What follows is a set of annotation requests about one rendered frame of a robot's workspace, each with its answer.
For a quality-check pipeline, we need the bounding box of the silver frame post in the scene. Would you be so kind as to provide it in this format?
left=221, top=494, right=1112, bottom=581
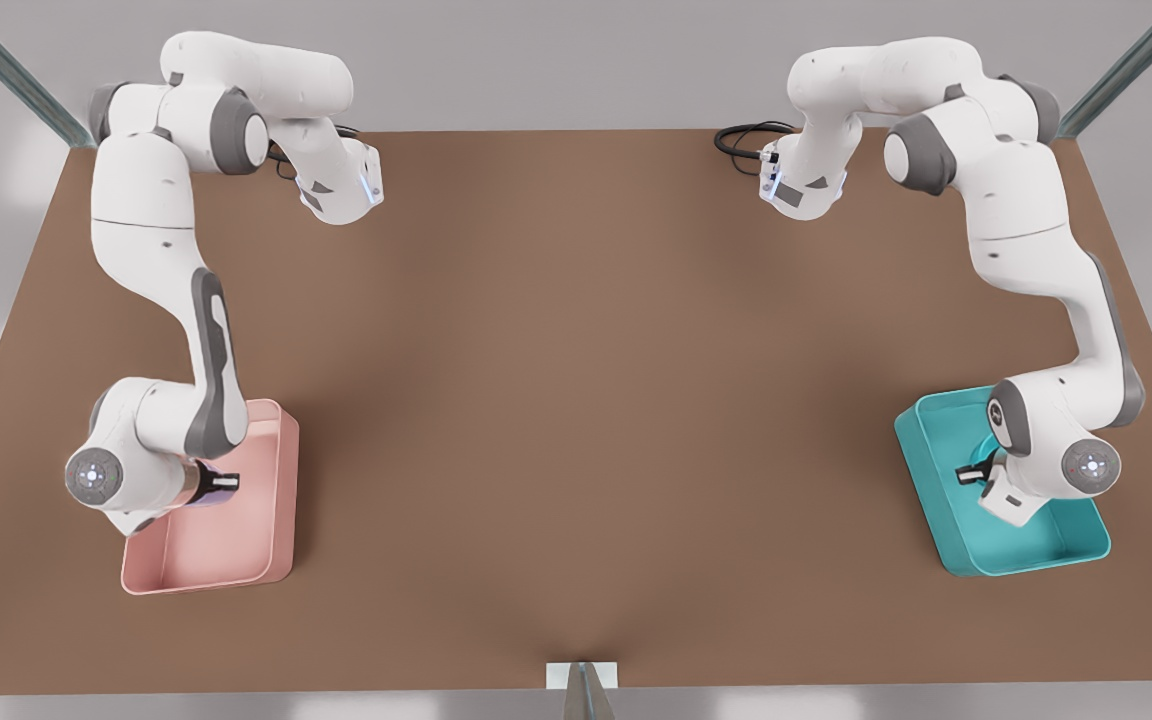
left=1056, top=0, right=1152, bottom=140
left=563, top=663, right=618, bottom=720
left=0, top=0, right=98, bottom=150

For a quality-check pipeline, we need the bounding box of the teal rectangular box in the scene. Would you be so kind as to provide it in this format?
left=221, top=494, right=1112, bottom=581
left=894, top=387, right=1113, bottom=579

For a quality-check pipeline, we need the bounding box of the white post foot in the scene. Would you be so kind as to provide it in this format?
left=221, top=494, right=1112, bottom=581
left=546, top=661, right=620, bottom=692

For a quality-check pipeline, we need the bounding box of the teal bowl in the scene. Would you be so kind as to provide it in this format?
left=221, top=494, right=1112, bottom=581
left=972, top=434, right=1005, bottom=493

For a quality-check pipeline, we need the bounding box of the black cable loop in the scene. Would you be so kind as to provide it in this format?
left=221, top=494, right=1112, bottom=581
left=264, top=124, right=363, bottom=183
left=714, top=121, right=799, bottom=161

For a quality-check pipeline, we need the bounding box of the pink rectangular box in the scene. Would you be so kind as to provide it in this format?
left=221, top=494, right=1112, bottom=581
left=121, top=398, right=300, bottom=597

